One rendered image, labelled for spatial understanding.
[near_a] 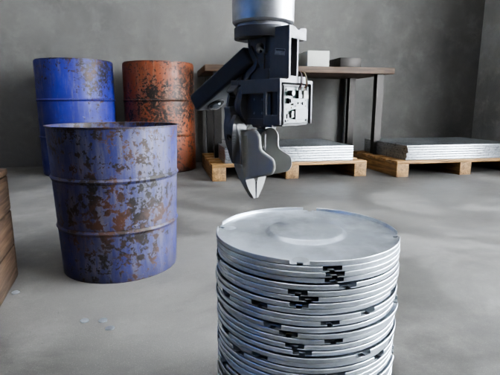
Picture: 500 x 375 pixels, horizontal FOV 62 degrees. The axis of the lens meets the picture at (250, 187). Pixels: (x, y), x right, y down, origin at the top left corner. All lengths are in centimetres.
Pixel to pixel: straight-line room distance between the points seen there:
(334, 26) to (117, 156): 344
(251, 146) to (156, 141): 81
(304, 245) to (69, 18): 373
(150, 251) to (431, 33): 409
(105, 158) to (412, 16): 400
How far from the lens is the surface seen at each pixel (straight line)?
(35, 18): 423
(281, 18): 52
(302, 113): 52
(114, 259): 136
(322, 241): 64
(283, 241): 64
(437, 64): 497
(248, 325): 64
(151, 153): 131
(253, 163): 53
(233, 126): 51
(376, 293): 62
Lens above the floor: 54
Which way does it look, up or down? 11 degrees down
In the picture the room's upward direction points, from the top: straight up
